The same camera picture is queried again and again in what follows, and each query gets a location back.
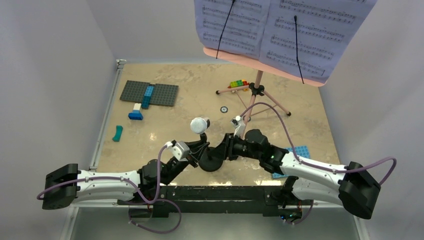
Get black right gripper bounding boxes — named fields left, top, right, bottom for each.
left=209, top=132, right=262, bottom=161

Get black microphone stand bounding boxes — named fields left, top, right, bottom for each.
left=198, top=132, right=224, bottom=173

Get white microphone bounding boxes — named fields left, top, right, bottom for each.
left=190, top=117, right=211, bottom=135

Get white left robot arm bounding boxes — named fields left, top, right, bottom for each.
left=36, top=133, right=210, bottom=210

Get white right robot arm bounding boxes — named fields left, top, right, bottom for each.
left=209, top=129, right=381, bottom=220

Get blue poker chip far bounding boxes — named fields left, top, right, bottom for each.
left=220, top=106, right=228, bottom=113

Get pink music stand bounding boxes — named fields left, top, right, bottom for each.
left=202, top=46, right=327, bottom=140

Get dark grey building baseplate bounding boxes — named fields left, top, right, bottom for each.
left=119, top=80, right=179, bottom=109

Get colourful brick toy car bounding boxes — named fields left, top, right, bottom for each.
left=227, top=79, right=249, bottom=89

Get blue brick column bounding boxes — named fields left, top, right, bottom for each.
left=141, top=85, right=154, bottom=109

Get blue and white brick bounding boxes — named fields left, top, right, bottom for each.
left=128, top=103, right=144, bottom=121

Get light blue building baseplate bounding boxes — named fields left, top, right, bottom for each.
left=271, top=145, right=311, bottom=179

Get teal arch block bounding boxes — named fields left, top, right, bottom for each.
left=112, top=125, right=123, bottom=142

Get left sheet music page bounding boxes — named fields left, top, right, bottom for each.
left=194, top=0, right=271, bottom=59

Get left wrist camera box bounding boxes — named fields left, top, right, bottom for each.
left=165, top=140, right=190, bottom=162

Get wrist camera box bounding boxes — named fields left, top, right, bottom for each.
left=165, top=140, right=190, bottom=162
left=230, top=115, right=246, bottom=137

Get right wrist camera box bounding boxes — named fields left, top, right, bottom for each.
left=230, top=115, right=246, bottom=137

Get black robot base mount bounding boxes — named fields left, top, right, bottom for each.
left=129, top=185, right=312, bottom=220

